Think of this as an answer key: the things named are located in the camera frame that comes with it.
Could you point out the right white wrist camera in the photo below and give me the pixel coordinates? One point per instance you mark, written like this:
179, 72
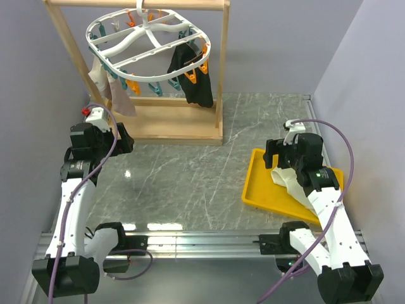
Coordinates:
292, 129

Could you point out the aluminium mounting rail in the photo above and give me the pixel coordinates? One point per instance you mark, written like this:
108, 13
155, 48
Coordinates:
211, 244

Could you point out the white round clip hanger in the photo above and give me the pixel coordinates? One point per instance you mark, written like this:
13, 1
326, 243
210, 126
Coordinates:
165, 33

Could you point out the teal clip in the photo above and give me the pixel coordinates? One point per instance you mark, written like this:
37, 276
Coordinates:
174, 82
156, 88

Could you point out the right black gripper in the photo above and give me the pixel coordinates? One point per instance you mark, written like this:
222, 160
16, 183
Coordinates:
276, 147

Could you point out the orange clip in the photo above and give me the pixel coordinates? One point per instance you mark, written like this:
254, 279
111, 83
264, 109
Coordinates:
191, 75
134, 86

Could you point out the wooden hanger rack frame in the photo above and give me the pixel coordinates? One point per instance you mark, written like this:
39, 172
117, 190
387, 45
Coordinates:
162, 120

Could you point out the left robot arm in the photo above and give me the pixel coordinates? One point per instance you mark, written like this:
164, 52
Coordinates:
72, 265

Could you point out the pale green white underwear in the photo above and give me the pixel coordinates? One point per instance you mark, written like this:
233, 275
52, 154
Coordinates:
287, 178

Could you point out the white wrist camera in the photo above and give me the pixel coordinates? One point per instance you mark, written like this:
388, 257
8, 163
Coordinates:
292, 129
98, 117

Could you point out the orange front clip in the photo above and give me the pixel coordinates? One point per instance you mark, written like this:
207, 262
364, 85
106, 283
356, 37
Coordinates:
134, 86

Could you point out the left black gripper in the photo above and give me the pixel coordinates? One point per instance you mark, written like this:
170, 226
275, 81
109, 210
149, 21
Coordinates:
124, 145

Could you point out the yellow plastic tray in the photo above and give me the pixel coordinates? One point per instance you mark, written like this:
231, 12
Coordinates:
261, 192

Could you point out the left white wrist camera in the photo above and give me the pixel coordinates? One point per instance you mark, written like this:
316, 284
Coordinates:
98, 117

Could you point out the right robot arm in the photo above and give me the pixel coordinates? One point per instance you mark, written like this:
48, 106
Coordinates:
344, 272

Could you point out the beige pink underwear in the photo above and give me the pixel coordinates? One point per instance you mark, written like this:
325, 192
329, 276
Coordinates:
112, 89

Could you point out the black striped underwear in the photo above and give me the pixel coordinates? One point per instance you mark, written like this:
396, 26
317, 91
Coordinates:
199, 93

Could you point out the orange right clip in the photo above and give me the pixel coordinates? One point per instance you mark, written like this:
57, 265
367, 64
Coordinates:
191, 75

